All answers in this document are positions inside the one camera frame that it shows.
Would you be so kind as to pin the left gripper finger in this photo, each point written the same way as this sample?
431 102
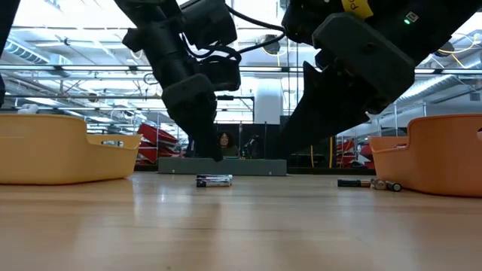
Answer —
192 98

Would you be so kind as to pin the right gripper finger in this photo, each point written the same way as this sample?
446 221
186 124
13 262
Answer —
361 67

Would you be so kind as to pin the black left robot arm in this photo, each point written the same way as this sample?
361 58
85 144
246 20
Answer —
150 11

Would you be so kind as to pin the yellow label tag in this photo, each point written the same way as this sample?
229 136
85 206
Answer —
356 7

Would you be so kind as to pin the red slanted bin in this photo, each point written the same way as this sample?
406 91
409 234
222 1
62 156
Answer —
158 134
150 157
162 150

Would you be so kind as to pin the person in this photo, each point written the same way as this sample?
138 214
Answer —
227 141

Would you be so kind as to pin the metal bin rack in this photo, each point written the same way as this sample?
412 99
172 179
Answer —
395 120

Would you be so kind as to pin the red storage bin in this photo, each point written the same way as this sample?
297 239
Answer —
365 150
346 147

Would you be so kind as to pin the black partition panel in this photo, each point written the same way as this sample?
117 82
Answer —
271 143

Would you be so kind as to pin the black cabinet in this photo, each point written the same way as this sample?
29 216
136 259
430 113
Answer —
320 158

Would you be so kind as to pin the black copper-top battery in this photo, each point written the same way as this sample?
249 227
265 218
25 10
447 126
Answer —
350 183
394 186
378 184

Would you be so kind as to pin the orange plastic bin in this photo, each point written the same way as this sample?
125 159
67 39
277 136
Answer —
433 165

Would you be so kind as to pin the yellow plastic bin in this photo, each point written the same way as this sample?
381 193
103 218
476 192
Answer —
56 158

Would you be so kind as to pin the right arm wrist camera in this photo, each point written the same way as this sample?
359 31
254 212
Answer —
301 22

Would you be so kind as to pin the silver ventilation duct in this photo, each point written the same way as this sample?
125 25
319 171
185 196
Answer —
437 86

